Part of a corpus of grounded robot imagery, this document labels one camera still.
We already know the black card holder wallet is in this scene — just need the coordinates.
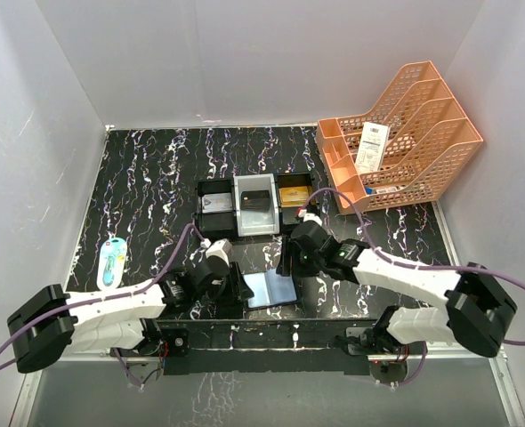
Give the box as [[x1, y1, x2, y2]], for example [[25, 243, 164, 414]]
[[244, 269, 298, 310]]

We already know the small label box in organizer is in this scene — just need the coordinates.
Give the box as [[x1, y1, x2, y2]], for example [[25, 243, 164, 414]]
[[365, 185, 407, 197]]

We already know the blue white packaged item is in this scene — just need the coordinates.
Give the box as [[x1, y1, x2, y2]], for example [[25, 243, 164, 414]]
[[97, 237, 127, 291]]

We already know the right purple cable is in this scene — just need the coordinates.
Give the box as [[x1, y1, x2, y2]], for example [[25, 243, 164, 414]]
[[297, 187, 525, 386]]

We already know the black credit card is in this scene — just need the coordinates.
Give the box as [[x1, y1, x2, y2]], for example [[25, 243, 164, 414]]
[[240, 189, 271, 212]]

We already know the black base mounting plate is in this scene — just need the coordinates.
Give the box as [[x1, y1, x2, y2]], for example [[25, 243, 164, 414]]
[[155, 318, 428, 378]]

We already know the black bin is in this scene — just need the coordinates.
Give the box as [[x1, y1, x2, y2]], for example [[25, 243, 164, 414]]
[[195, 179, 238, 240], [275, 173, 315, 235]]

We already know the orange plastic desk organizer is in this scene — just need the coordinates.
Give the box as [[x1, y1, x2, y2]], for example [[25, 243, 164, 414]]
[[316, 60, 483, 215]]

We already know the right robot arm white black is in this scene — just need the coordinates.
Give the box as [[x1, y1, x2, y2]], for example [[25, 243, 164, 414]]
[[278, 221, 517, 358]]

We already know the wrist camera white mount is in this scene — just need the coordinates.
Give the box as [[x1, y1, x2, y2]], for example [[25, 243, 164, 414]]
[[201, 238, 232, 269], [296, 208, 323, 226]]

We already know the black right bin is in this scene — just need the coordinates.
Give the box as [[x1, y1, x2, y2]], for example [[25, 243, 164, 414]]
[[275, 173, 315, 235]]

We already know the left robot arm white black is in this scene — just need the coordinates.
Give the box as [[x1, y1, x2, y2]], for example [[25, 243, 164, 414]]
[[7, 257, 254, 374]]

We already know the silver credit card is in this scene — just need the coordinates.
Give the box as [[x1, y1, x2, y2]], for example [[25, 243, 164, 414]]
[[201, 192, 233, 214]]

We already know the black left bin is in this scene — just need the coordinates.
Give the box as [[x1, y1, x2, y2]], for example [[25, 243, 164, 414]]
[[195, 179, 238, 240]]

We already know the white paper receipt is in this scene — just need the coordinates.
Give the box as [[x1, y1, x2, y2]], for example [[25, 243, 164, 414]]
[[355, 122, 390, 174]]

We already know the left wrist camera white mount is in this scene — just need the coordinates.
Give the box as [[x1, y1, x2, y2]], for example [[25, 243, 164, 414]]
[[201, 238, 232, 269]]

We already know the white middle bin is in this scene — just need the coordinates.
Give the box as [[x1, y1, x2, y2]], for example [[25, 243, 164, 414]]
[[234, 173, 279, 238]]

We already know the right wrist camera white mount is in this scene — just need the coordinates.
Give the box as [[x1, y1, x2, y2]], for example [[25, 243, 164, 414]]
[[296, 208, 323, 226]]

